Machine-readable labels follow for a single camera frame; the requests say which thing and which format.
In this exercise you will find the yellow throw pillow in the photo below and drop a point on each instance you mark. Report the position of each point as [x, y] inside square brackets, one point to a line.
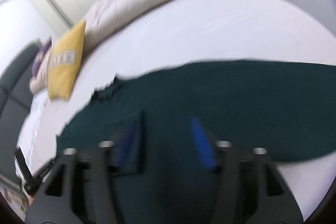
[65, 62]

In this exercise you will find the dark green knit sweater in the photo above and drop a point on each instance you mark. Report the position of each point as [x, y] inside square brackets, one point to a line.
[287, 108]

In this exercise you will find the white bed sheet mattress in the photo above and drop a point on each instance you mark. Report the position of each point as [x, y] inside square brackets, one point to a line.
[253, 187]

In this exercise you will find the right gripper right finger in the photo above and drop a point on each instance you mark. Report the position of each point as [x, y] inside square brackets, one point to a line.
[208, 152]

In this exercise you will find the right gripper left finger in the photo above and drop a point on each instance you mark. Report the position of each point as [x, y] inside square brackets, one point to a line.
[128, 151]

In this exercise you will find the dark grey headboard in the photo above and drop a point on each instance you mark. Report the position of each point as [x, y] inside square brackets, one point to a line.
[16, 101]

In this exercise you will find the purple pillow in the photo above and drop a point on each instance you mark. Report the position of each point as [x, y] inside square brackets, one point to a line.
[40, 55]

